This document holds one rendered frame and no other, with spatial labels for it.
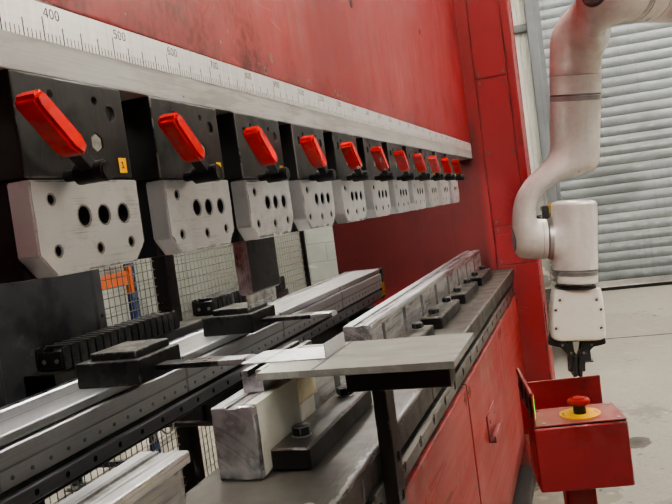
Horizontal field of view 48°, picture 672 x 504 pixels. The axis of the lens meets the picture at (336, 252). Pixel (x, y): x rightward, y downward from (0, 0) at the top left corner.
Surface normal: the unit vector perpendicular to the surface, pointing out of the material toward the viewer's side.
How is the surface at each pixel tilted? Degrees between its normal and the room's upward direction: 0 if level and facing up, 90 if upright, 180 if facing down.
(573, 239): 89
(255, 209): 90
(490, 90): 90
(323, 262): 90
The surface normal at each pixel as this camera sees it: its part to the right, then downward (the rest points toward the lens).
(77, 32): 0.94, -0.11
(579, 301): -0.09, 0.04
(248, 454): -0.31, 0.09
